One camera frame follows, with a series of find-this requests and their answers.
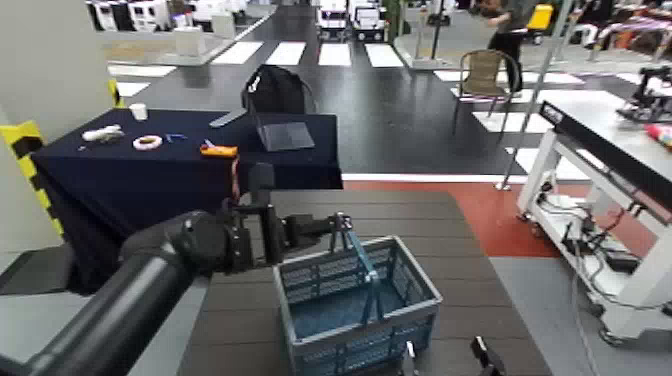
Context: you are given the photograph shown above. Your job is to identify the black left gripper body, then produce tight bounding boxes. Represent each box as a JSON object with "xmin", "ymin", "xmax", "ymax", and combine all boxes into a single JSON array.
[{"xmin": 260, "ymin": 203, "xmax": 337, "ymax": 265}]

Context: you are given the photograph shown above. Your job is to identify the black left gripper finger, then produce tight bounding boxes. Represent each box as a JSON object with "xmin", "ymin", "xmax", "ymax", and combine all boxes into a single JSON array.
[
  {"xmin": 328, "ymin": 214, "xmax": 342, "ymax": 254},
  {"xmin": 340, "ymin": 211, "xmax": 355, "ymax": 249}
]

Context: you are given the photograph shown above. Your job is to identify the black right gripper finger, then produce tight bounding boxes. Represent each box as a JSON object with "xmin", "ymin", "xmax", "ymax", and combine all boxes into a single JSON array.
[
  {"xmin": 400, "ymin": 340, "xmax": 422, "ymax": 376},
  {"xmin": 469, "ymin": 335, "xmax": 508, "ymax": 376}
]

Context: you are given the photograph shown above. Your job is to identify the teal plastic folding crate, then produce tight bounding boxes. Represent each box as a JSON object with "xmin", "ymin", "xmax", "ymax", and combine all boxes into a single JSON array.
[{"xmin": 272, "ymin": 217, "xmax": 444, "ymax": 376}]

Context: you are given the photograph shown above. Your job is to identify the dark grey laptop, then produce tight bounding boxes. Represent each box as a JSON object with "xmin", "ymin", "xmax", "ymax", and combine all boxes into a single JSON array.
[{"xmin": 246, "ymin": 95, "xmax": 317, "ymax": 154}]

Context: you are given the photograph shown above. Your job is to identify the orange utility knife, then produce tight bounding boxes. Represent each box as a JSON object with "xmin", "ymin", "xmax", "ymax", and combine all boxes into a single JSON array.
[{"xmin": 198, "ymin": 138, "xmax": 240, "ymax": 160}]

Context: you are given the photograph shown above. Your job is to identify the black backpack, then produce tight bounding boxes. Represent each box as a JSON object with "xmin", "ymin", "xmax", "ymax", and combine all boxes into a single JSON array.
[{"xmin": 239, "ymin": 63, "xmax": 317, "ymax": 116}]

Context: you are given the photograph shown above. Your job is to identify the dark blue covered table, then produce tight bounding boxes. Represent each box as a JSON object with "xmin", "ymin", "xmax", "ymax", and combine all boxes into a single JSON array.
[{"xmin": 30, "ymin": 106, "xmax": 346, "ymax": 296}]

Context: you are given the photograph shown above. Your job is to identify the white tape roll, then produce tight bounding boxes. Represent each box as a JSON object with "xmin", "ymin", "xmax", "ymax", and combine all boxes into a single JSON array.
[{"xmin": 131, "ymin": 133, "xmax": 164, "ymax": 152}]

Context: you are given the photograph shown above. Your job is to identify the white small vehicle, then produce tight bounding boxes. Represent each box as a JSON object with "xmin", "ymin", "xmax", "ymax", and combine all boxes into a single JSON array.
[
  {"xmin": 314, "ymin": 0, "xmax": 351, "ymax": 42},
  {"xmin": 350, "ymin": 0, "xmax": 388, "ymax": 43}
]

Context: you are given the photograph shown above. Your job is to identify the green plants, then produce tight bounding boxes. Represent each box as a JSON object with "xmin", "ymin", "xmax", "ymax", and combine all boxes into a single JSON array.
[{"xmin": 384, "ymin": 0, "xmax": 404, "ymax": 44}]

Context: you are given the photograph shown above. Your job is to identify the dark street pole with base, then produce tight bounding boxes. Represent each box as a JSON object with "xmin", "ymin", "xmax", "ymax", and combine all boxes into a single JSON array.
[{"xmin": 410, "ymin": 0, "xmax": 449, "ymax": 71}]

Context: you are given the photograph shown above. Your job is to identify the white crumpled cloth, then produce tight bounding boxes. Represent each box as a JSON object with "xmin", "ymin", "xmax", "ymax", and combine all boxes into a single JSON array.
[{"xmin": 80, "ymin": 123, "xmax": 126, "ymax": 143}]

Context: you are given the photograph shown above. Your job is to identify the yellow black striped corner guard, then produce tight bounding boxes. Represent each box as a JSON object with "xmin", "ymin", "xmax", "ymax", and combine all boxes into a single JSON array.
[
  {"xmin": 106, "ymin": 78, "xmax": 128, "ymax": 109},
  {"xmin": 0, "ymin": 120, "xmax": 67, "ymax": 239}
]

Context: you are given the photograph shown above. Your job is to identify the white workbench with black edge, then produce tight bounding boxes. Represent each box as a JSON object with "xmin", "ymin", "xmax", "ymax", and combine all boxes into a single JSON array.
[{"xmin": 515, "ymin": 99, "xmax": 672, "ymax": 345}]

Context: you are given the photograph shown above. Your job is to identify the grey metal sign pole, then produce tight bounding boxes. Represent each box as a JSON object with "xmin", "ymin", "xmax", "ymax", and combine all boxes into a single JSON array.
[{"xmin": 494, "ymin": 0, "xmax": 575, "ymax": 192}]

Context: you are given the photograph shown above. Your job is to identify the person in dark clothes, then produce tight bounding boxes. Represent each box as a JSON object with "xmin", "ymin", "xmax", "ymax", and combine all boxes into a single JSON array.
[{"xmin": 473, "ymin": 0, "xmax": 540, "ymax": 94}]

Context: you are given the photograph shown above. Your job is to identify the red and white package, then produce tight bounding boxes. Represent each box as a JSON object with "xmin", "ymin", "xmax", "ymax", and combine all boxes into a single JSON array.
[{"xmin": 643, "ymin": 122, "xmax": 672, "ymax": 152}]

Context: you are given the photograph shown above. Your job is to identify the yellow cart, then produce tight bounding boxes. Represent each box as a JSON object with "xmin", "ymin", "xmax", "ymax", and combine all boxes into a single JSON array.
[{"xmin": 525, "ymin": 3, "xmax": 555, "ymax": 32}]

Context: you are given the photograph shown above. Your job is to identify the black device on stand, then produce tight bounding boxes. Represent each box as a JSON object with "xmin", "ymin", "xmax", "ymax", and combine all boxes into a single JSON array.
[{"xmin": 615, "ymin": 64, "xmax": 672, "ymax": 125}]

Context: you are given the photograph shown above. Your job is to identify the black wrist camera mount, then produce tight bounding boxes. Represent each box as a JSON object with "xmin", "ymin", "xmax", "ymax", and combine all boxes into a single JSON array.
[{"xmin": 245, "ymin": 161, "xmax": 278, "ymax": 212}]

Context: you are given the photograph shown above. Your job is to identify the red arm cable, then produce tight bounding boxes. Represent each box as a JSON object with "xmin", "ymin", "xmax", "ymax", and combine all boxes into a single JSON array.
[{"xmin": 229, "ymin": 156, "xmax": 243, "ymax": 202}]

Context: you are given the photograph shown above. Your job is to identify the grey floor cable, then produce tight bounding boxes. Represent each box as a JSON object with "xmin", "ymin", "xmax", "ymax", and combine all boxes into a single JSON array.
[{"xmin": 568, "ymin": 271, "xmax": 601, "ymax": 376}]

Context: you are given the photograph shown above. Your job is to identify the wicker chair with metal frame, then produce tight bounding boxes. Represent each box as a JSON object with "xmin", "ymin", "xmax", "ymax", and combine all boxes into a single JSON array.
[{"xmin": 451, "ymin": 48, "xmax": 525, "ymax": 139}]

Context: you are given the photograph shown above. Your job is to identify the white box pedestal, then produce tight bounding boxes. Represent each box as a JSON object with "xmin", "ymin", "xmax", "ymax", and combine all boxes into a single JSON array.
[{"xmin": 173, "ymin": 25, "xmax": 208, "ymax": 58}]

